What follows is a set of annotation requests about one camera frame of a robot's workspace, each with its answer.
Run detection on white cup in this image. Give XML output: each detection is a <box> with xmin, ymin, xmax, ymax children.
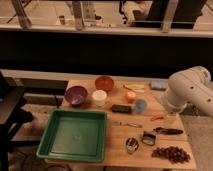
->
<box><xmin>92</xmin><ymin>90</ymin><xmax>107</xmax><ymax>106</ymax></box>

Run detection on orange bowl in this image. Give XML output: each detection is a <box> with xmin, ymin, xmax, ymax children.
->
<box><xmin>95</xmin><ymin>76</ymin><xmax>114</xmax><ymax>92</ymax></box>

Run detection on small metal cup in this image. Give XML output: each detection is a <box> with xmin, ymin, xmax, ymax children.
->
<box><xmin>125</xmin><ymin>137</ymin><xmax>139</xmax><ymax>154</ymax></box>

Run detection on blue sponge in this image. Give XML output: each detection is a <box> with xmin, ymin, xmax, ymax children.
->
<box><xmin>150</xmin><ymin>81</ymin><xmax>166</xmax><ymax>91</ymax></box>

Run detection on orange handled tool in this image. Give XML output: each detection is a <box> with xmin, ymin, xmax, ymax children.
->
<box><xmin>150</xmin><ymin>115</ymin><xmax>164</xmax><ymax>121</ymax></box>

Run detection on purple bowl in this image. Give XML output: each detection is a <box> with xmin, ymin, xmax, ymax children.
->
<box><xmin>65</xmin><ymin>86</ymin><xmax>88</xmax><ymax>106</ymax></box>

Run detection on black rectangular block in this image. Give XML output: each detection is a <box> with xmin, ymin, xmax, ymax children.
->
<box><xmin>111</xmin><ymin>104</ymin><xmax>132</xmax><ymax>114</ymax></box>

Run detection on orange fruit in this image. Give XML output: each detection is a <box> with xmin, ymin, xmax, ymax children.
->
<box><xmin>125</xmin><ymin>91</ymin><xmax>136</xmax><ymax>103</ymax></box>

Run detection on black chair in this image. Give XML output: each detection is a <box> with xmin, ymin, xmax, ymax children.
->
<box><xmin>0</xmin><ymin>72</ymin><xmax>36</xmax><ymax>171</ymax></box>

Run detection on wooden spoon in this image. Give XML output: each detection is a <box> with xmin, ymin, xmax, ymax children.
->
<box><xmin>123</xmin><ymin>84</ymin><xmax>145</xmax><ymax>93</ymax></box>

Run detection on metal fork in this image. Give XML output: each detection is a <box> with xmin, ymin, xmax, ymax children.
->
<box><xmin>113</xmin><ymin>121</ymin><xmax>143</xmax><ymax>128</ymax></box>

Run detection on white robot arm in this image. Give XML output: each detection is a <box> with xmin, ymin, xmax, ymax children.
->
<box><xmin>161</xmin><ymin>66</ymin><xmax>213</xmax><ymax>118</ymax></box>

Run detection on green plastic tray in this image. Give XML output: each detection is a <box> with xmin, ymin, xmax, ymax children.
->
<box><xmin>37</xmin><ymin>109</ymin><xmax>107</xmax><ymax>162</ymax></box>

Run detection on brown pile of raisins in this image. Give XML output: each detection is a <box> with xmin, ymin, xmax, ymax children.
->
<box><xmin>152</xmin><ymin>146</ymin><xmax>190</xmax><ymax>163</ymax></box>

